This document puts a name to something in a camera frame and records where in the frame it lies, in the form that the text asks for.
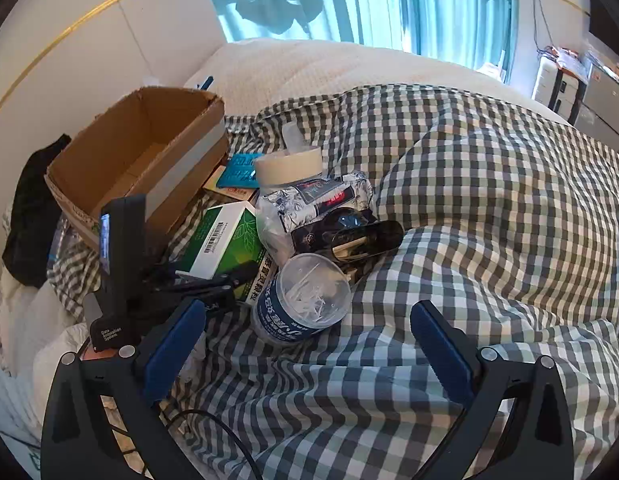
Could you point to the white quilted bed cover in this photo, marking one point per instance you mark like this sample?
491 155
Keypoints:
339 67

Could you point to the beige masking tape roll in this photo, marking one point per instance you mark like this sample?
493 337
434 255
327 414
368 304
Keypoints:
289 170

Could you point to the black television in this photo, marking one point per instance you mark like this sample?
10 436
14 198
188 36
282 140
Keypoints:
609 20

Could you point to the pile of small clutter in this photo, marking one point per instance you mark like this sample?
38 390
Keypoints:
564 57

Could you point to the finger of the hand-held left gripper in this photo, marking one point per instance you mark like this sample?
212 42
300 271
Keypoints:
224 274
209 294

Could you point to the floral printed packet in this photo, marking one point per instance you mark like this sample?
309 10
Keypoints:
299 200

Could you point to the dark blue object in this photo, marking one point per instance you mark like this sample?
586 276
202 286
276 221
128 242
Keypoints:
206 83

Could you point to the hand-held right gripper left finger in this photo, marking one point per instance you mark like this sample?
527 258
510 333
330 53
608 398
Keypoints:
174 342

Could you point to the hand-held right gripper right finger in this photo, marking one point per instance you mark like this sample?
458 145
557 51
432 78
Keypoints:
442 352

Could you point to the green white checked blanket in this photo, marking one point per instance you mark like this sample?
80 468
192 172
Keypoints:
464 210

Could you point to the white box green lettering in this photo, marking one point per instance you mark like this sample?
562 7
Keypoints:
259 280

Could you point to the black sunglasses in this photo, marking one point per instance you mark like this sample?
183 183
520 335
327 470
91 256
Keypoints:
347 217

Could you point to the grey cabinet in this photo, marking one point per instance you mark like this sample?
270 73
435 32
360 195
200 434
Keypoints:
604 105

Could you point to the clear plastic bag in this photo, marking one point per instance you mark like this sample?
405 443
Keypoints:
274 235

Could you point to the translucent plastic jug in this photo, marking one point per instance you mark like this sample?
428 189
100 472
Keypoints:
492 72

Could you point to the blue packet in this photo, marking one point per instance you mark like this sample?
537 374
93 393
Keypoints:
239 170

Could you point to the clear toothpick jar blue label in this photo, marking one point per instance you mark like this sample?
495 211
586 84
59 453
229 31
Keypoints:
299 305

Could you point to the black cloth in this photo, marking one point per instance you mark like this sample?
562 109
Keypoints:
36 210

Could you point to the orange box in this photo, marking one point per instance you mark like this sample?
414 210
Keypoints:
232 194

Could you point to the teal curtain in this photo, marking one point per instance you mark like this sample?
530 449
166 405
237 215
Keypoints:
364 0

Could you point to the white knitted blanket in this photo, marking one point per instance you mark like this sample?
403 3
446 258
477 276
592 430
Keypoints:
29 320

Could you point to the black glossy glasses case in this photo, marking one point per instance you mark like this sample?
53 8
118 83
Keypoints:
369 242

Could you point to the black white suitcase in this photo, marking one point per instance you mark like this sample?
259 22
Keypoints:
567 95

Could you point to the green white medicine box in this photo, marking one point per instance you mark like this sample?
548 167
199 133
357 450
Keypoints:
224 237

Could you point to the brown cardboard box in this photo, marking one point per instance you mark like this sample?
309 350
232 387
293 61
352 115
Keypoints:
139 160

